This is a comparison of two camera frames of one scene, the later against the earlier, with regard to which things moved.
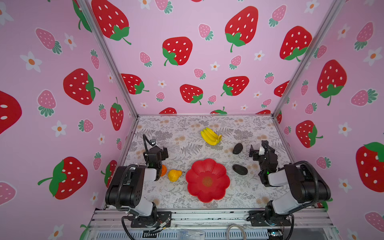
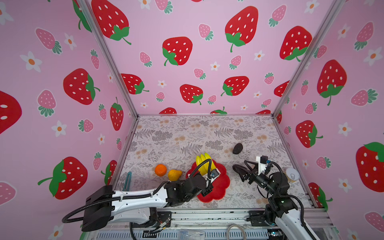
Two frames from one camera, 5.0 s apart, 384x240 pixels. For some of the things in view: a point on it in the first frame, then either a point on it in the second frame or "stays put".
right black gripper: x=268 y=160 -> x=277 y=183
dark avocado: x=240 y=169 stays put
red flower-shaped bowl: x=207 y=180 stays put
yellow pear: x=174 y=175 stays put
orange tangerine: x=164 y=170 stays put
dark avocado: x=237 y=148 stays put
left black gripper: x=163 y=154 -> x=207 y=190
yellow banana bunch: x=210 y=137 -> x=205 y=167
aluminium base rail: x=306 y=224 stays put
